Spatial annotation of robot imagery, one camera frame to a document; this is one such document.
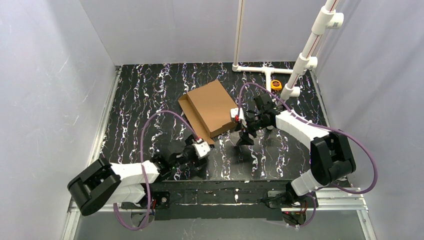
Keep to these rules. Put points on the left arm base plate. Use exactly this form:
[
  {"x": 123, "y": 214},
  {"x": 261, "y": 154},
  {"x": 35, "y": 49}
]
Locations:
[{"x": 160, "y": 199}]

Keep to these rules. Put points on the orange tape measure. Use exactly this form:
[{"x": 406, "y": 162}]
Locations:
[{"x": 276, "y": 85}]

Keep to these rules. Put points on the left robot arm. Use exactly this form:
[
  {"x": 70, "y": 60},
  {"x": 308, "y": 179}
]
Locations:
[{"x": 104, "y": 183}]

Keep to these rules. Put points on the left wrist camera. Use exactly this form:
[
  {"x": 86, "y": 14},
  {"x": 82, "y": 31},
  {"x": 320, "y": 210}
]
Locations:
[{"x": 201, "y": 147}]

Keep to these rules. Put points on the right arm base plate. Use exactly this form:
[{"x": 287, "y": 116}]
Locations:
[{"x": 278, "y": 199}]

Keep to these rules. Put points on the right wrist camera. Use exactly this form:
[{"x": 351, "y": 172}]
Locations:
[{"x": 237, "y": 115}]

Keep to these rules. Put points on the brown cardboard box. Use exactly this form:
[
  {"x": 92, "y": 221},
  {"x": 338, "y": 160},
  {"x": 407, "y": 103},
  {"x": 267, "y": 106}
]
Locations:
[{"x": 207, "y": 109}]

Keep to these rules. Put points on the aluminium rail frame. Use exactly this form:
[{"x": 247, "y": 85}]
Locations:
[{"x": 216, "y": 193}]

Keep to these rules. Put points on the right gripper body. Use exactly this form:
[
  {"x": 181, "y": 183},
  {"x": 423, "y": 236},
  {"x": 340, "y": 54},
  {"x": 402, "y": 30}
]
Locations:
[{"x": 248, "y": 125}]

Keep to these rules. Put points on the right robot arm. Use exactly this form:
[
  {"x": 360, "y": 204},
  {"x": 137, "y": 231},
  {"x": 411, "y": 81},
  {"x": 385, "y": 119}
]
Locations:
[{"x": 331, "y": 157}]

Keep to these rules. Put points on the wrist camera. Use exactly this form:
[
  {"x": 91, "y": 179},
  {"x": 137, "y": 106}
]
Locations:
[
  {"x": 237, "y": 115},
  {"x": 201, "y": 147}
]

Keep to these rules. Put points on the white PVC pipe frame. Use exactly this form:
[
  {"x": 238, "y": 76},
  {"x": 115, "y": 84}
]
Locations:
[{"x": 296, "y": 34}]

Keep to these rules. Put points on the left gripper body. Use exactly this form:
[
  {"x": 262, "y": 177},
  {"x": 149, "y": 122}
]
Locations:
[{"x": 191, "y": 153}]

